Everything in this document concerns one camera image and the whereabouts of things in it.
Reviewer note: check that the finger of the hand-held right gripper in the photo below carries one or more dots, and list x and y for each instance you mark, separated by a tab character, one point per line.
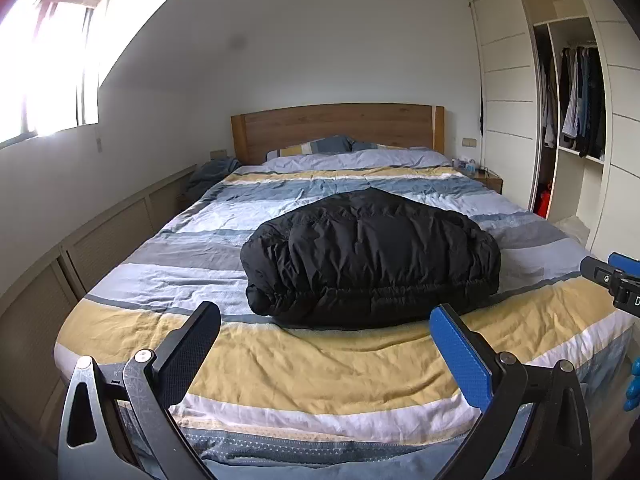
624	260
592	266

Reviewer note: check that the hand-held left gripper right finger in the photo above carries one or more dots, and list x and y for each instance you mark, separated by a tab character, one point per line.
460	355

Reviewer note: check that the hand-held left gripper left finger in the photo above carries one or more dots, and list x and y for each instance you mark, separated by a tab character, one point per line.
185	355

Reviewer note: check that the black puffer jacket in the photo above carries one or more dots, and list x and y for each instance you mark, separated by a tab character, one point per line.
370	250

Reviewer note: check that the row of hanging clothes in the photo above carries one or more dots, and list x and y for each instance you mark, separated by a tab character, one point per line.
580	100

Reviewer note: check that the person's right hand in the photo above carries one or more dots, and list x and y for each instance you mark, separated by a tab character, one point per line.
635	385

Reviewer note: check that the red object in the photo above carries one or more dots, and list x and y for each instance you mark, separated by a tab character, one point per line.
542	201

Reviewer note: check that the bed with striped duvet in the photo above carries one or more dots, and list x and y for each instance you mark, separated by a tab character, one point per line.
310	360

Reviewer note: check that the wooden nightstand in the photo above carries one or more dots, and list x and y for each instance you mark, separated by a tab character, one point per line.
490	181

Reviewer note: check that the small bottle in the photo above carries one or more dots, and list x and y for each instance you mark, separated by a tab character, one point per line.
465	164

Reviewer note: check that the blue-grey cloth heap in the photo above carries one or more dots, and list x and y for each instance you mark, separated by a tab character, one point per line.
212	175

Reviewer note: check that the white sliding door wardrobe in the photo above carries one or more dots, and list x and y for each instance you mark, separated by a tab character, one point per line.
505	85

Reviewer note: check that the striped pillow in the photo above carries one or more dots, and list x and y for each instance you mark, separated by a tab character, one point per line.
310	146

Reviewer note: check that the wooden headboard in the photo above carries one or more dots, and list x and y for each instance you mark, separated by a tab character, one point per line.
340	125

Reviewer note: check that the window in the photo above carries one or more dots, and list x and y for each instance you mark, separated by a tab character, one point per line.
50	70

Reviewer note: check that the beige wall switch plate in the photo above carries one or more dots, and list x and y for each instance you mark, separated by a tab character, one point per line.
469	142
218	154

